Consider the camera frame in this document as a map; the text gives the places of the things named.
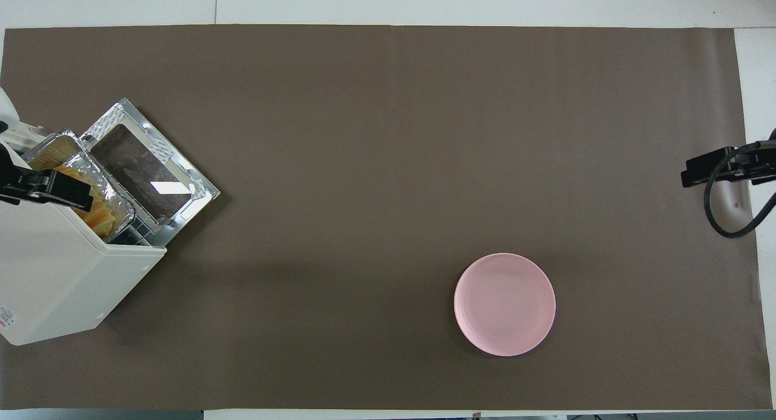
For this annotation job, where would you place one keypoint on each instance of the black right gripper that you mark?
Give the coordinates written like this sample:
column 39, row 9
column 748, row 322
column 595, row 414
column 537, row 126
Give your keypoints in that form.
column 758, row 162

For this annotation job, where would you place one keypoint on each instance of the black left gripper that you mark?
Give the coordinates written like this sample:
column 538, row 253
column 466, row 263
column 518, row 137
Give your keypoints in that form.
column 6, row 171

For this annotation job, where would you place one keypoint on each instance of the aluminium foil tray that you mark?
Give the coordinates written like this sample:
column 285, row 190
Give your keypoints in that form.
column 106, row 193

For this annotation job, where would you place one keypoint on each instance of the yellow sliced bread loaf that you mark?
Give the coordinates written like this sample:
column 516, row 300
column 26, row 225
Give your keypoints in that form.
column 100, row 217

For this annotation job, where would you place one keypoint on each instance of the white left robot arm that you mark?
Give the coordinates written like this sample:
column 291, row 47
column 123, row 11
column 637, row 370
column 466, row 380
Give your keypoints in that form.
column 6, row 108

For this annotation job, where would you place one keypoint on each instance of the cream toaster oven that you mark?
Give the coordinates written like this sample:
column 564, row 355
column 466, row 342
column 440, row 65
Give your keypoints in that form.
column 54, row 280

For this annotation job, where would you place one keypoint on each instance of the glass oven door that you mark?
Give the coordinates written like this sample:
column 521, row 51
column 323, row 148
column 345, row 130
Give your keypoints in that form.
column 200, row 186

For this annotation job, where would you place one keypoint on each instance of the pink round plate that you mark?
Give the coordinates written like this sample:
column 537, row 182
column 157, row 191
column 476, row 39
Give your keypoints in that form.
column 503, row 305

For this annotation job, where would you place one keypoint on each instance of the brown table mat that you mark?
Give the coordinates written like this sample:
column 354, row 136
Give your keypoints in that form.
column 364, row 165

